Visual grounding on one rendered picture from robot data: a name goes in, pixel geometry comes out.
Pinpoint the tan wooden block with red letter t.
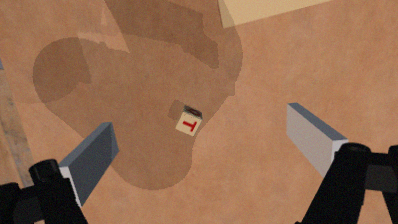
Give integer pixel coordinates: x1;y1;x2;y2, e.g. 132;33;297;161
176;105;203;136

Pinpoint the tan square mat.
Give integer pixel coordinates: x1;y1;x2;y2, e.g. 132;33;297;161
218;0;331;28

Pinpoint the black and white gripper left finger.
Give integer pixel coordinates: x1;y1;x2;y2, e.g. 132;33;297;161
0;122;119;224

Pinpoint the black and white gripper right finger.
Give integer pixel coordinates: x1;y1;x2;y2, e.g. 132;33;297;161
287;102;398;224

